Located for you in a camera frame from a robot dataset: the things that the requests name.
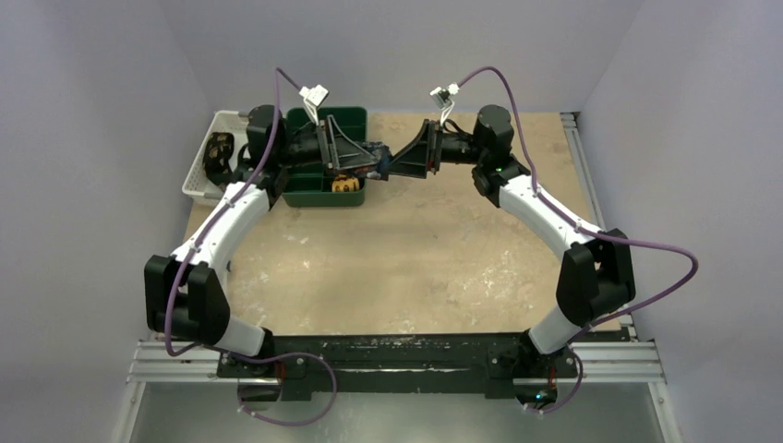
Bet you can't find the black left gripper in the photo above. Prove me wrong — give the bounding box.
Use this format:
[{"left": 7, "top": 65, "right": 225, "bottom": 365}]
[{"left": 274, "top": 116, "right": 375, "bottom": 174}]

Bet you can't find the navy floral tie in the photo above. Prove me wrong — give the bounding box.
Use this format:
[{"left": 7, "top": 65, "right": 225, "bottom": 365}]
[{"left": 359, "top": 141, "right": 393, "bottom": 181}]

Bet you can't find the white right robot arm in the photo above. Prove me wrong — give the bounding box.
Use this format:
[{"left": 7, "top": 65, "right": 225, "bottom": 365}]
[{"left": 380, "top": 105, "right": 635, "bottom": 376}]

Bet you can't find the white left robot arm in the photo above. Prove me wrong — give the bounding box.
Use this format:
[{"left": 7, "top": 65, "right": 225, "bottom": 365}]
[{"left": 144, "top": 105, "right": 312, "bottom": 377}]

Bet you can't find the rolled yellow tie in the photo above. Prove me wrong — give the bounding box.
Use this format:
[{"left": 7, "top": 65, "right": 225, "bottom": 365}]
[{"left": 331, "top": 175, "right": 361, "bottom": 193}]

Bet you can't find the black gold patterned tie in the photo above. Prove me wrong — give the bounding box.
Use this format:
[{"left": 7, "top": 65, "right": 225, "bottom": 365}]
[{"left": 202, "top": 132, "right": 235, "bottom": 189}]

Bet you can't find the white plastic basket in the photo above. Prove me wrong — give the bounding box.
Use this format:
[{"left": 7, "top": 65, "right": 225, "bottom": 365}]
[{"left": 181, "top": 104, "right": 274, "bottom": 207}]

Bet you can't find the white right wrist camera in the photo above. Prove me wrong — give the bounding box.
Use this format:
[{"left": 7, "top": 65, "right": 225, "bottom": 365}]
[{"left": 429, "top": 83, "right": 460, "bottom": 126}]

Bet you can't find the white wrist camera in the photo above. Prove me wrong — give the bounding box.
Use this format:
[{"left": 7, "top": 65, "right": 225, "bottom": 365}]
[
  {"left": 299, "top": 84, "right": 330, "bottom": 126},
  {"left": 429, "top": 83, "right": 460, "bottom": 126}
]

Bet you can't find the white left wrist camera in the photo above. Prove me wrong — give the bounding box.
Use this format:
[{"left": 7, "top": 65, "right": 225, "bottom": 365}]
[{"left": 299, "top": 84, "right": 330, "bottom": 126}]

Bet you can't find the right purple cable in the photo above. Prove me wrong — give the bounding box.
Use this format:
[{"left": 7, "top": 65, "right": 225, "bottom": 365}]
[{"left": 455, "top": 66, "right": 700, "bottom": 415}]

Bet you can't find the purple cable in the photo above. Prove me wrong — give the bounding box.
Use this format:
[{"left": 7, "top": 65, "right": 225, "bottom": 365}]
[
  {"left": 455, "top": 66, "right": 700, "bottom": 415},
  {"left": 163, "top": 66, "right": 338, "bottom": 428}
]

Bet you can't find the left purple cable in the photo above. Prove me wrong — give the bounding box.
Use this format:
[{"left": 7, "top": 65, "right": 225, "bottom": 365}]
[{"left": 163, "top": 66, "right": 338, "bottom": 428}]

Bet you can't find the aluminium frame rail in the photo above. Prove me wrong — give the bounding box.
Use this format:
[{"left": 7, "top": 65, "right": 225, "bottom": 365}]
[{"left": 143, "top": 105, "right": 635, "bottom": 399}]

